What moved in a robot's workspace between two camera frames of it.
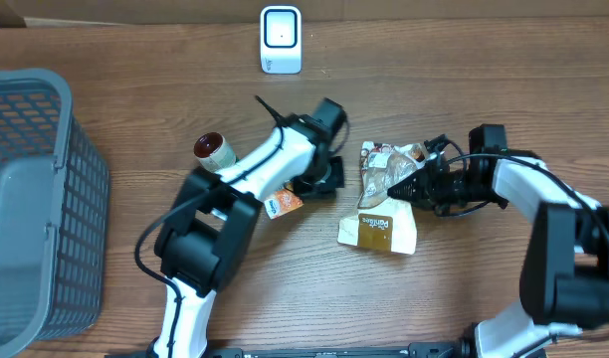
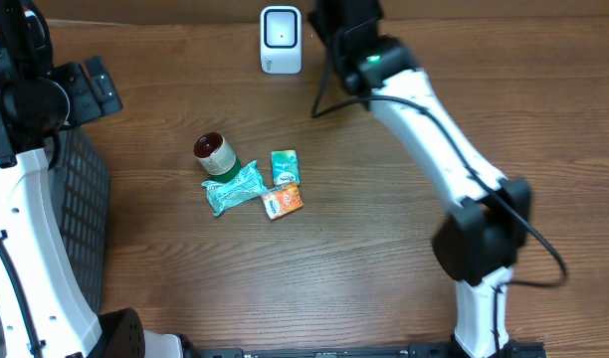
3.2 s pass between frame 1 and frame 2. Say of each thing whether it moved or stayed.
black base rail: stayed
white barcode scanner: stayed
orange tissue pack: stayed
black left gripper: moved
